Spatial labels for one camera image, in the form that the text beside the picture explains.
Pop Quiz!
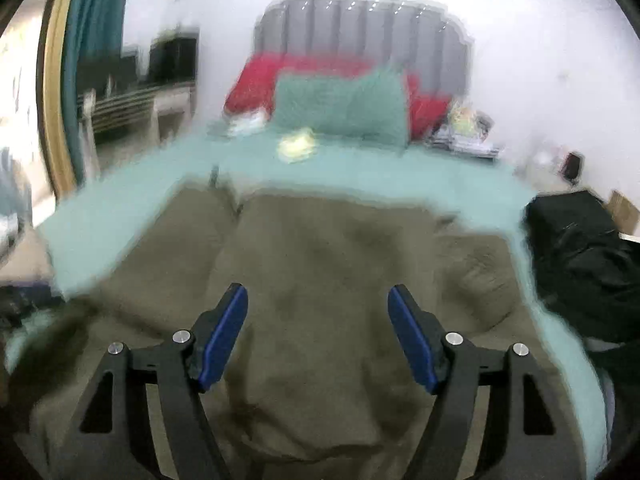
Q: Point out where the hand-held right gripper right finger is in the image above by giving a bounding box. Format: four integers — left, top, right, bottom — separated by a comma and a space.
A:
387, 284, 586, 480

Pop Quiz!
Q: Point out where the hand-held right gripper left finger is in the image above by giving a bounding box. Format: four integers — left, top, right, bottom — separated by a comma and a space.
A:
50, 282, 249, 480

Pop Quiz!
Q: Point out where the olive green garment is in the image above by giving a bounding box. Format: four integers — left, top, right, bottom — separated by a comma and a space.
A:
7, 185, 566, 480

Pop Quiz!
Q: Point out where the black clothes pile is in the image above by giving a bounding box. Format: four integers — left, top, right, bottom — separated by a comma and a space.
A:
522, 190, 640, 346

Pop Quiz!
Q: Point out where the bed with teal sheet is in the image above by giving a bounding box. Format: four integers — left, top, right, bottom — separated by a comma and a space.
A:
5, 132, 608, 480

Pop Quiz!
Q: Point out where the small yellow cloth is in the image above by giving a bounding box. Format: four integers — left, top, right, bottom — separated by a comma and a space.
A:
277, 129, 318, 163

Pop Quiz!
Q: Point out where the cluttered bedside table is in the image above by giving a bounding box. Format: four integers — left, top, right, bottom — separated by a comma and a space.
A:
430, 100, 501, 158

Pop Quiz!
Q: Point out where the teal fluffy pillow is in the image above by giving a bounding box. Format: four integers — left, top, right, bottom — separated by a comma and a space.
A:
272, 67, 411, 150

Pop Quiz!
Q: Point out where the white shelf desk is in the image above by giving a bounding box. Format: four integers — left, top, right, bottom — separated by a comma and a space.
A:
77, 82, 196, 181

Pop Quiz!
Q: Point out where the cardboard piece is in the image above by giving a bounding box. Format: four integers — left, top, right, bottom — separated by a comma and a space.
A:
606, 190, 640, 237

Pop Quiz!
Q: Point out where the red pillow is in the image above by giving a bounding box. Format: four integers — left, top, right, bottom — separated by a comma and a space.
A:
223, 52, 451, 141

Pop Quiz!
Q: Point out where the tall black box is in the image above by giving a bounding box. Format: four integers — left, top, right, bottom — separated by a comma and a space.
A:
149, 35, 198, 83

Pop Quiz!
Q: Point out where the wide black box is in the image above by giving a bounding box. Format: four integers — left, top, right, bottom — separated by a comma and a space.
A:
77, 55, 138, 98

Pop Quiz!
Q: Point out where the yellow curtain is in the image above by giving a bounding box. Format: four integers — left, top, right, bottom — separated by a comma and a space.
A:
37, 0, 83, 196

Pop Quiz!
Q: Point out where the grey padded headboard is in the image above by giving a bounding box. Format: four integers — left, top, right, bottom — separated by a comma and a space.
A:
254, 0, 473, 98

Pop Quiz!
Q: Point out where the window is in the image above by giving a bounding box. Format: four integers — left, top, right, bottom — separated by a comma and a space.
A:
0, 0, 51, 161

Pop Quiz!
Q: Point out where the teal curtain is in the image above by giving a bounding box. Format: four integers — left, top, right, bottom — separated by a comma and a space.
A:
62, 0, 136, 181

